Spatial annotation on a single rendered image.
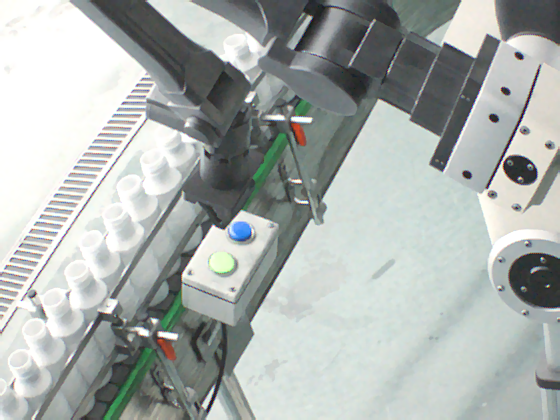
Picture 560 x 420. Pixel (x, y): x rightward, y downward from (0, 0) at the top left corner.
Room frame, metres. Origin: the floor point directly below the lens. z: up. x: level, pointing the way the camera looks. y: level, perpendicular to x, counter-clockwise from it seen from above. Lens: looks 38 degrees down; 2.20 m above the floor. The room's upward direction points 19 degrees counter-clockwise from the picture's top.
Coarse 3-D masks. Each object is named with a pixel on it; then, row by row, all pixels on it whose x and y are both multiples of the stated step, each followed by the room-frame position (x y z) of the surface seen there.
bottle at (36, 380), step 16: (16, 352) 1.20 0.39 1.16; (16, 368) 1.17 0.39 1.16; (32, 368) 1.17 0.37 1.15; (16, 384) 1.18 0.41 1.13; (32, 384) 1.16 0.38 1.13; (48, 384) 1.17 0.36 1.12; (32, 400) 1.15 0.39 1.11; (64, 400) 1.18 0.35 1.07; (48, 416) 1.15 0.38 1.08; (64, 416) 1.16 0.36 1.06
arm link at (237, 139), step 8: (248, 104) 1.26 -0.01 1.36; (240, 112) 1.23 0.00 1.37; (248, 112) 1.24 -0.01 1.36; (240, 120) 1.23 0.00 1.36; (248, 120) 1.23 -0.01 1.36; (232, 128) 1.22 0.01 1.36; (240, 128) 1.22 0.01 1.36; (248, 128) 1.23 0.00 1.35; (224, 136) 1.22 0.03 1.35; (232, 136) 1.22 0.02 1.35; (240, 136) 1.23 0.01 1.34; (248, 136) 1.24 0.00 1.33; (224, 144) 1.23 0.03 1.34; (232, 144) 1.23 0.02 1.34; (240, 144) 1.23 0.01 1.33; (248, 144) 1.24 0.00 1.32; (216, 152) 1.23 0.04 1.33; (224, 152) 1.23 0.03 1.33; (232, 152) 1.23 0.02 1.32; (240, 152) 1.23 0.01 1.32
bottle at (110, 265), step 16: (80, 240) 1.38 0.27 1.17; (96, 240) 1.39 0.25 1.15; (96, 256) 1.36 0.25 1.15; (112, 256) 1.37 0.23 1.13; (96, 272) 1.35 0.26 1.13; (112, 272) 1.35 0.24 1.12; (112, 288) 1.35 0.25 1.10; (128, 288) 1.36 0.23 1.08; (128, 304) 1.35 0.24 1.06; (128, 320) 1.35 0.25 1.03
